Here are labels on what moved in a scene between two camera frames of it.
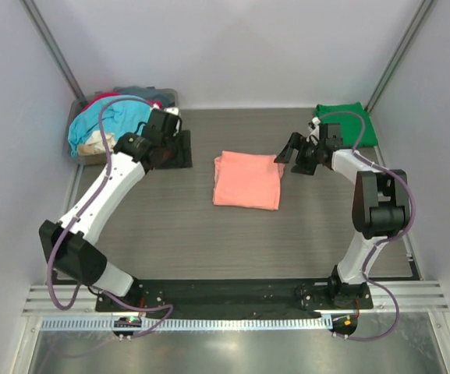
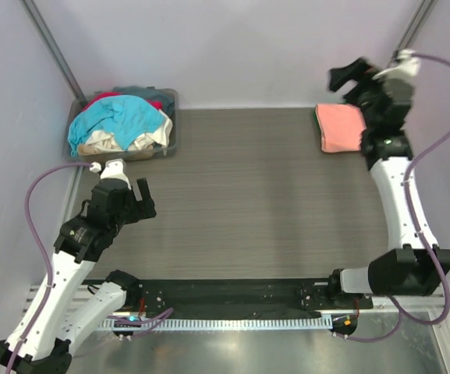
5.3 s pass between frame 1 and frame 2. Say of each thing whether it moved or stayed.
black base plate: stayed
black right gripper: moved
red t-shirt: stayed
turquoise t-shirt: stayed
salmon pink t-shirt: moved
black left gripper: moved
